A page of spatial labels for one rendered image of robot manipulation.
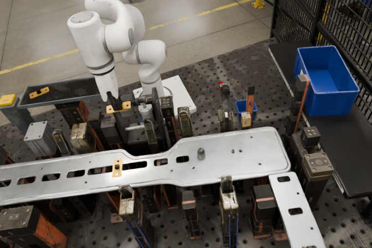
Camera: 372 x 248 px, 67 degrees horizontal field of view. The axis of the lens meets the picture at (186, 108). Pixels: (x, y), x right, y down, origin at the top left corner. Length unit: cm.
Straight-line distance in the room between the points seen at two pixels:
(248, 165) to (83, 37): 73
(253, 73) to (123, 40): 130
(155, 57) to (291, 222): 95
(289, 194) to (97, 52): 77
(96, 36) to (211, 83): 121
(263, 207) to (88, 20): 81
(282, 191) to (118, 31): 75
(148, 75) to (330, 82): 90
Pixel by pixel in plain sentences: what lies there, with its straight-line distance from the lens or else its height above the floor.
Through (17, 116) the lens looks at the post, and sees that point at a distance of 151.
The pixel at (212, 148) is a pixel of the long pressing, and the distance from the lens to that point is 116.
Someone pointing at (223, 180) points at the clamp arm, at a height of 111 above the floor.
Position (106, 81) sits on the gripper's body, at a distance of 86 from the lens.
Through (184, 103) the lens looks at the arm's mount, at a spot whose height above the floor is 74.
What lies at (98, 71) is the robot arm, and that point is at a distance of 85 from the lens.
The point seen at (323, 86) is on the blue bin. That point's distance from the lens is 141.
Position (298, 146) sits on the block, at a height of 100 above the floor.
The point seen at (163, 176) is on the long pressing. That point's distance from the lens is 111.
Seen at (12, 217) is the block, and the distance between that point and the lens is 123.
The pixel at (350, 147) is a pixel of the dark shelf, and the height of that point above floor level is 103.
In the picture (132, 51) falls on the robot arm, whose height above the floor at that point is 117.
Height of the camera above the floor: 194
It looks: 45 degrees down
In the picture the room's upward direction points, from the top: 9 degrees counter-clockwise
